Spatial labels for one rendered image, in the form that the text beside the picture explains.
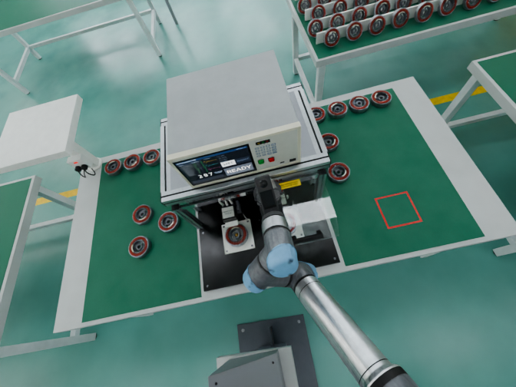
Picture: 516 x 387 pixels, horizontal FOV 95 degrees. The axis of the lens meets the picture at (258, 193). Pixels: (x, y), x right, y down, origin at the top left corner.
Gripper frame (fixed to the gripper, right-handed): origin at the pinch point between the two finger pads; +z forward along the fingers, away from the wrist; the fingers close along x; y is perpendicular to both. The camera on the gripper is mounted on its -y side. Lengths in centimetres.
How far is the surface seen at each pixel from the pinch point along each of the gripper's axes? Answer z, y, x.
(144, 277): 5, 46, -71
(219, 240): 13, 40, -30
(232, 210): 13.2, 23.3, -18.3
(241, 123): 7.6, -17.8, -3.0
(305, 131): 21.5, -2.0, 20.2
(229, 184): 7.4, 4.6, -14.0
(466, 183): 14, 42, 93
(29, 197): 66, 18, -153
